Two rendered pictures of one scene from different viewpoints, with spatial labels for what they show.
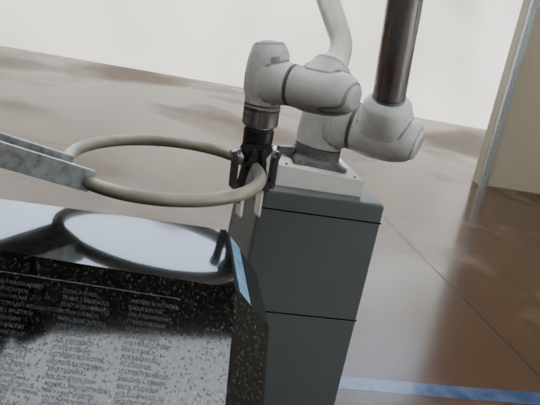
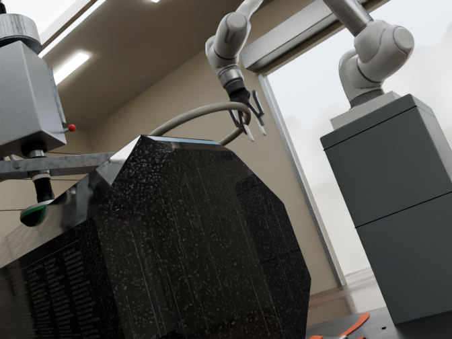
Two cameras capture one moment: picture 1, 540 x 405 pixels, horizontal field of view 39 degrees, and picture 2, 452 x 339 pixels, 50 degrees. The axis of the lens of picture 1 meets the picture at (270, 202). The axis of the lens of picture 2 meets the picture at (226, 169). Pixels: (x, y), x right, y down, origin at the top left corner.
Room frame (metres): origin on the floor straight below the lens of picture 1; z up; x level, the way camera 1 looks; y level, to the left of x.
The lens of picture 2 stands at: (0.56, -1.06, 0.30)
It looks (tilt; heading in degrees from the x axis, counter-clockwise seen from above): 14 degrees up; 45
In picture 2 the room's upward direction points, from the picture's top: 19 degrees counter-clockwise
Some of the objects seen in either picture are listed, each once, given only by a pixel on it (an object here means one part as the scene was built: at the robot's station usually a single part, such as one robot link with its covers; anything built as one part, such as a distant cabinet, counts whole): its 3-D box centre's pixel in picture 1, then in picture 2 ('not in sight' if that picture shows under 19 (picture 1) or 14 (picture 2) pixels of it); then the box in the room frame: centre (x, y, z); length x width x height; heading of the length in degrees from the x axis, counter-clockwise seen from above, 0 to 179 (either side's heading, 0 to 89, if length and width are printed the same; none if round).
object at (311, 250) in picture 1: (285, 288); (414, 208); (2.46, -0.11, 0.40); 0.50 x 0.50 x 0.80; 14
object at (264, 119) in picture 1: (260, 115); (231, 79); (1.87, 0.07, 1.08); 0.09 x 0.09 x 0.06
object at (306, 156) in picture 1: (310, 152); (364, 105); (2.46, -0.10, 0.89); 0.22 x 0.18 x 0.06; 105
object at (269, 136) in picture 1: (257, 144); (239, 95); (1.87, 0.06, 1.00); 0.08 x 0.07 x 0.09; 117
